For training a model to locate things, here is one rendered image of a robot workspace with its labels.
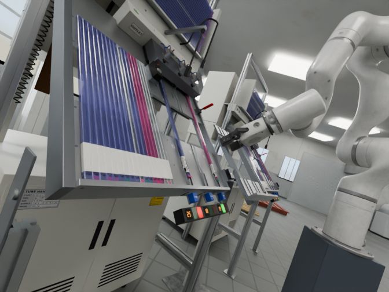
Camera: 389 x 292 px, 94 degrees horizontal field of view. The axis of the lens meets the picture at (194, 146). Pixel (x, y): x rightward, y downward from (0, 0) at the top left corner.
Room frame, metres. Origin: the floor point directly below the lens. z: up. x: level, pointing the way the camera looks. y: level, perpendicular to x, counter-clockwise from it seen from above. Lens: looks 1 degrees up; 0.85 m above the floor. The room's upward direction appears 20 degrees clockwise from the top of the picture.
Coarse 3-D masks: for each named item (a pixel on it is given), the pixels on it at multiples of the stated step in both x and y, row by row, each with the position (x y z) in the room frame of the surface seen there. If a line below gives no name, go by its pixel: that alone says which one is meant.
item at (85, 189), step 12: (84, 180) 0.31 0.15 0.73; (96, 180) 0.33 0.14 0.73; (108, 180) 0.35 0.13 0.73; (72, 192) 0.32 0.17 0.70; (84, 192) 0.33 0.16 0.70; (96, 192) 0.35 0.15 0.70; (108, 192) 0.37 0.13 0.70; (120, 192) 0.40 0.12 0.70; (132, 192) 0.42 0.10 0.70; (144, 192) 0.45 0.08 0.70; (156, 192) 0.49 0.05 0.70; (168, 192) 0.53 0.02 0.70; (180, 192) 0.57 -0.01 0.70; (204, 192) 0.70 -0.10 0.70; (216, 192) 0.79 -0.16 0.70
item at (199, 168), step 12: (168, 144) 0.62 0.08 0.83; (168, 156) 0.59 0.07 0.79; (192, 156) 0.73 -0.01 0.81; (204, 156) 0.82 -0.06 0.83; (180, 168) 0.61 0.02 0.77; (192, 168) 0.68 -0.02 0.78; (204, 168) 0.77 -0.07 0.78; (216, 168) 0.88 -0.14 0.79; (180, 180) 0.58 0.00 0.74; (192, 180) 0.64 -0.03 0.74
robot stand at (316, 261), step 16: (304, 240) 0.76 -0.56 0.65; (320, 240) 0.67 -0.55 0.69; (304, 256) 0.72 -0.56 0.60; (320, 256) 0.64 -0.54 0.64; (336, 256) 0.62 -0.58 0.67; (352, 256) 0.61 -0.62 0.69; (288, 272) 0.79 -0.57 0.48; (304, 272) 0.69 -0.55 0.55; (320, 272) 0.62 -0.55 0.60; (336, 272) 0.61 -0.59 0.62; (352, 272) 0.61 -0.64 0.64; (368, 272) 0.60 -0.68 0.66; (288, 288) 0.75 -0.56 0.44; (304, 288) 0.66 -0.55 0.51; (320, 288) 0.62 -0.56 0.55; (336, 288) 0.61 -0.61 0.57; (352, 288) 0.61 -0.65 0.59; (368, 288) 0.60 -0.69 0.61
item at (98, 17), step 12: (72, 0) 0.55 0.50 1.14; (84, 0) 0.60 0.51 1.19; (72, 12) 0.52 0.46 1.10; (84, 12) 0.57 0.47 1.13; (96, 12) 0.63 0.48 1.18; (72, 24) 0.50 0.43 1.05; (96, 24) 0.60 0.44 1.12; (108, 24) 0.66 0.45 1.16; (72, 36) 0.48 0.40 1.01; (108, 36) 0.62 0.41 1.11; (120, 36) 0.70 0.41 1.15; (132, 48) 0.73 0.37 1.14; (144, 60) 0.77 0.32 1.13; (168, 84) 0.87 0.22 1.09; (156, 96) 0.71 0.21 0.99; (168, 96) 0.81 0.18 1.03; (180, 96) 0.93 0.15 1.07; (180, 108) 0.85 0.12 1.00; (192, 120) 0.94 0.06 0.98
